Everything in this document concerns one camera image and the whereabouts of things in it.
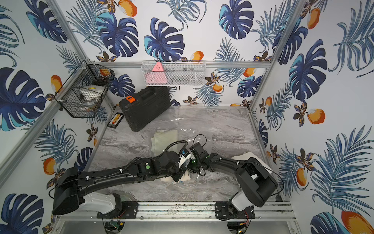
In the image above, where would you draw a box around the cream and teal towel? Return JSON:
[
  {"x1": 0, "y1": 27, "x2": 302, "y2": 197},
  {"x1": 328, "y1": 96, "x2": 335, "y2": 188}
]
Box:
[{"x1": 161, "y1": 171, "x2": 191, "y2": 184}]

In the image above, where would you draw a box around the clear plastic vacuum bag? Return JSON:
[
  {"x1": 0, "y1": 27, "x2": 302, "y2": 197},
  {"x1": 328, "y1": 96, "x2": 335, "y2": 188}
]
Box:
[{"x1": 135, "y1": 108, "x2": 253, "y2": 201}]

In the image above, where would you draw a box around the white towel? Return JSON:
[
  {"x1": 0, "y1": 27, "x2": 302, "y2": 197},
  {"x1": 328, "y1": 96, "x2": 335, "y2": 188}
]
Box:
[{"x1": 231, "y1": 152, "x2": 270, "y2": 169}]

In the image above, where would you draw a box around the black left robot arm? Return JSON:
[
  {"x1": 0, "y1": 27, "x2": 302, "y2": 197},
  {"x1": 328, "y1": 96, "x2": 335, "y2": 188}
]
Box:
[{"x1": 52, "y1": 140, "x2": 188, "y2": 215}]

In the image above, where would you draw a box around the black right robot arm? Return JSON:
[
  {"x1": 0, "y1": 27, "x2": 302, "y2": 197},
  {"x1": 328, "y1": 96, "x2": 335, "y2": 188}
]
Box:
[{"x1": 187, "y1": 142, "x2": 278, "y2": 211}]

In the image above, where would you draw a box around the black plastic tool case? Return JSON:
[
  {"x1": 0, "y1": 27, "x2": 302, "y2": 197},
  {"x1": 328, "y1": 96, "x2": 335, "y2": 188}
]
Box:
[{"x1": 119, "y1": 86, "x2": 170, "y2": 132}]

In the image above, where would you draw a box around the small black orange box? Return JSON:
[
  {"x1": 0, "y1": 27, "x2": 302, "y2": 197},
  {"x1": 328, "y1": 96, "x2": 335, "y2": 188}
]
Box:
[{"x1": 107, "y1": 112, "x2": 124, "y2": 129}]

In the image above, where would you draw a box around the pink triangle object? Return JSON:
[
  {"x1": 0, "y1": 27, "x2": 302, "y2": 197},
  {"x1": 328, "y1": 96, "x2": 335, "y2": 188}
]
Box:
[{"x1": 145, "y1": 62, "x2": 168, "y2": 86}]

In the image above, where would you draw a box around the aluminium front rail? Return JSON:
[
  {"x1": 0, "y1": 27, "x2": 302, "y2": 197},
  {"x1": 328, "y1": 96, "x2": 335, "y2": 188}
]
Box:
[{"x1": 56, "y1": 202, "x2": 296, "y2": 222}]

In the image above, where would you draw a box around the clear wall-mounted tray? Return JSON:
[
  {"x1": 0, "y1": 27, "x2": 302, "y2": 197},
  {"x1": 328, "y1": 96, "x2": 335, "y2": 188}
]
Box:
[{"x1": 141, "y1": 60, "x2": 206, "y2": 86}]

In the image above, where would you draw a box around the black wire basket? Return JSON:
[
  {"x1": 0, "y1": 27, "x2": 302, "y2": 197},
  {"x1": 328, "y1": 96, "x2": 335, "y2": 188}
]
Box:
[{"x1": 54, "y1": 60, "x2": 115, "y2": 119}]

